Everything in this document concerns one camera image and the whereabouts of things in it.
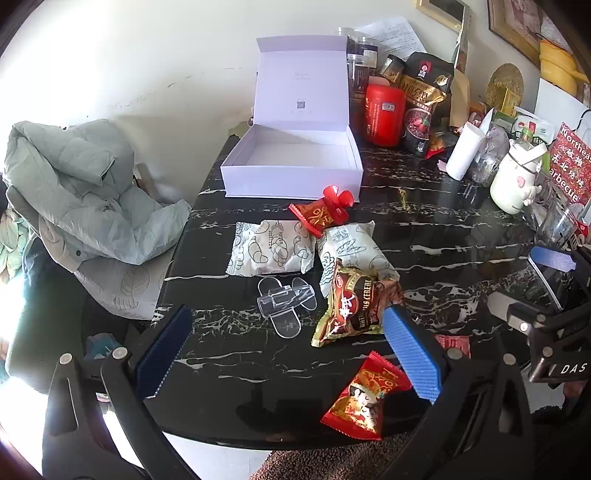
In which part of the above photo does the small red sachet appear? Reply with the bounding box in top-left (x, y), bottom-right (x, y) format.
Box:
top-left (435, 334), bottom-right (471, 358)

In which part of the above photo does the red orange snack packet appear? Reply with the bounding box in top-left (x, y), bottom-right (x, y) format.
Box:
top-left (321, 351), bottom-right (413, 441)

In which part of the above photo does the brown cereal snack packet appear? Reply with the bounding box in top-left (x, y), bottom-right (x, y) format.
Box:
top-left (311, 259), bottom-right (404, 348)

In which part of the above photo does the white green print bread pack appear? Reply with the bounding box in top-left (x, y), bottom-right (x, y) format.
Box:
top-left (317, 221), bottom-right (400, 298)

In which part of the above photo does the red gold candy packet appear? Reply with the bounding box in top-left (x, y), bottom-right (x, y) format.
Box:
top-left (288, 199), bottom-right (335, 238)

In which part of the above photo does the white croissant print bread pack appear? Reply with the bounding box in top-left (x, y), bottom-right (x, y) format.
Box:
top-left (225, 220), bottom-right (317, 277)

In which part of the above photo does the red plastic propeller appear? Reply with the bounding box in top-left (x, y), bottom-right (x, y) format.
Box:
top-left (322, 185), bottom-right (355, 225)

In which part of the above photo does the red barbecue sign card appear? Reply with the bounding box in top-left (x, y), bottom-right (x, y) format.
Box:
top-left (550, 123), bottom-right (591, 206)

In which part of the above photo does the white paper roll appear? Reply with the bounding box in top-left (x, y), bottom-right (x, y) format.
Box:
top-left (446, 122), bottom-right (486, 181)

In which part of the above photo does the brown paper bag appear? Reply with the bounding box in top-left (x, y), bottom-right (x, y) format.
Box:
top-left (450, 69), bottom-right (470, 128)

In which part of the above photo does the gold round woven plate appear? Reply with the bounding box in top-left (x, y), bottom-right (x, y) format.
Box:
top-left (485, 63), bottom-right (524, 117)

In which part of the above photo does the yellow plastic container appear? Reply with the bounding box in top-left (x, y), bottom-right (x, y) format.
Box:
top-left (539, 40), bottom-right (589, 97)

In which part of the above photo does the black gold cereal bag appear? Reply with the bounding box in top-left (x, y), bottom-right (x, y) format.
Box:
top-left (400, 51), bottom-right (454, 158)

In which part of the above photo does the red cylindrical canister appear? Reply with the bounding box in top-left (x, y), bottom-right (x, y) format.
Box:
top-left (365, 84), bottom-right (406, 148)

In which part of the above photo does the grey green padded jacket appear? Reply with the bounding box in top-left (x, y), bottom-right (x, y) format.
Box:
top-left (5, 119), bottom-right (191, 265)

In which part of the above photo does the white printed paper sheet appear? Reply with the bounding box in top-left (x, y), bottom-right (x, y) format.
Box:
top-left (356, 17), bottom-right (427, 61)

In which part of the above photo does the dark lidded jar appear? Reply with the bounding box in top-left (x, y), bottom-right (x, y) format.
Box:
top-left (346, 50), bottom-right (378, 92)

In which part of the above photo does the white open gift box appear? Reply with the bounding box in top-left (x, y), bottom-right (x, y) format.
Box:
top-left (221, 35), bottom-right (363, 200)

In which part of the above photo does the framed wall picture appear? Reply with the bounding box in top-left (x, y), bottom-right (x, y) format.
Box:
top-left (487, 0), bottom-right (576, 67)

